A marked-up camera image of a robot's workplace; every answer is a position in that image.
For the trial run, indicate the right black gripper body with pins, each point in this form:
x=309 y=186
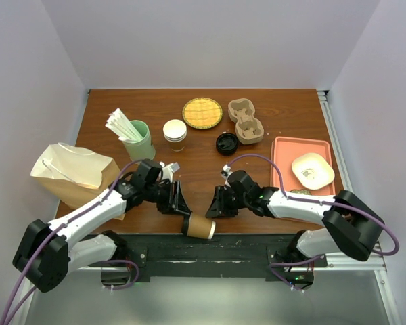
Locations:
x=235 y=202

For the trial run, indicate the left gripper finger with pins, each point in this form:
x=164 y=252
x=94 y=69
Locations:
x=179 y=195
x=183 y=211

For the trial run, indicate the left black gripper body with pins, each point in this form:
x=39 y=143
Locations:
x=162 y=194

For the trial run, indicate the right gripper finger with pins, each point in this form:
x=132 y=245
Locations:
x=221 y=198
x=216 y=209

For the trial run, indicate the black coffee cup lid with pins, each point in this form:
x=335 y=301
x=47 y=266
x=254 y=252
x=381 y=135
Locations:
x=185 y=225

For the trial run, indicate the brown paper coffee cup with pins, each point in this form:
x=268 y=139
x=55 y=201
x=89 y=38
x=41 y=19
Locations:
x=200 y=227

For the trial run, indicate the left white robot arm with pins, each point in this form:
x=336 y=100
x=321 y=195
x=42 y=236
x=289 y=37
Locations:
x=48 y=252

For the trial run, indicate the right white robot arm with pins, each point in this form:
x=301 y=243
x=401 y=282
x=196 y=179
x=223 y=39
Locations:
x=348 y=225

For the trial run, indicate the green straw holder cup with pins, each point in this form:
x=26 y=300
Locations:
x=144 y=148

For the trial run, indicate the stack of black lids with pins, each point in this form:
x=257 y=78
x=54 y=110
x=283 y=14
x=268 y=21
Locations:
x=227 y=144

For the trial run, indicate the stack of paper cups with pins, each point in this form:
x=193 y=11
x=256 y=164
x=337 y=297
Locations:
x=175 y=132

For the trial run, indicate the pink plastic tray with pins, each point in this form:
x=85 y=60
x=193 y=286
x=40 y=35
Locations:
x=284 y=151

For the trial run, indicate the cardboard cup carrier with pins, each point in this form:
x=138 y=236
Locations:
x=248 y=128

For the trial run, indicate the floral patterned small dish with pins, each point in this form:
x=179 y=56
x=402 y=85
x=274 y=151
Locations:
x=301 y=191

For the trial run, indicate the white wrapped straws bundle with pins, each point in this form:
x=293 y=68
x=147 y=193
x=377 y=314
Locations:
x=119 y=124

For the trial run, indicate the brown paper bag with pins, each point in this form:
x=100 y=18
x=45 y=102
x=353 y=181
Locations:
x=75 y=175

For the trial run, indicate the white square bowl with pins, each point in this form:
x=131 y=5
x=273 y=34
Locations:
x=313 y=171

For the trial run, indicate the yellow woven coaster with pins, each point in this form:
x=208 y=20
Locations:
x=202 y=113

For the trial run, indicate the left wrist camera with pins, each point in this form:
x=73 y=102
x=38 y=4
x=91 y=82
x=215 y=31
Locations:
x=168 y=170

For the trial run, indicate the aluminium frame rail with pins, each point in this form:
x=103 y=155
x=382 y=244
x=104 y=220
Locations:
x=344 y=292

